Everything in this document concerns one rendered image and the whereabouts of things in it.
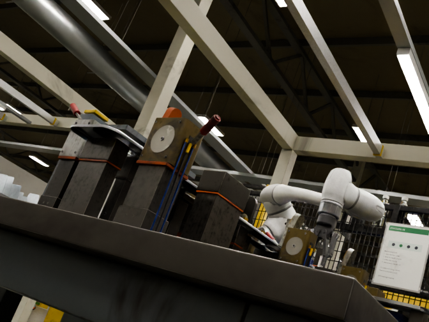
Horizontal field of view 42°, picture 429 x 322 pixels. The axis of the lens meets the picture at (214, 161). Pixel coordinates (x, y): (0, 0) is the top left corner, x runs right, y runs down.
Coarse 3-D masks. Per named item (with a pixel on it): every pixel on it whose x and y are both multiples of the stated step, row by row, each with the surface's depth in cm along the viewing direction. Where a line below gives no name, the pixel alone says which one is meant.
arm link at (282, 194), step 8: (280, 184) 271; (272, 192) 269; (280, 192) 263; (288, 192) 258; (296, 192) 254; (304, 192) 252; (312, 192) 251; (360, 192) 225; (368, 192) 229; (280, 200) 265; (288, 200) 260; (296, 200) 256; (304, 200) 252; (312, 200) 249; (320, 200) 247; (360, 200) 224; (368, 200) 225; (376, 200) 228; (352, 208) 225; (360, 208) 225; (368, 208) 225; (376, 208) 227; (384, 208) 231; (352, 216) 233; (360, 216) 228; (368, 216) 227; (376, 216) 228
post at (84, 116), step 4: (80, 116) 176; (84, 116) 175; (88, 116) 173; (92, 116) 172; (96, 116) 173; (96, 120) 173; (100, 120) 175; (104, 124) 176; (48, 184) 169; (44, 192) 168
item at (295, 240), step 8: (288, 232) 177; (296, 232) 175; (304, 232) 173; (312, 232) 173; (288, 240) 175; (296, 240) 173; (304, 240) 172; (312, 240) 173; (288, 248) 174; (296, 248) 172; (304, 248) 171; (312, 248) 173; (280, 256) 174; (288, 256) 172; (296, 256) 171; (304, 256) 170; (304, 264) 169
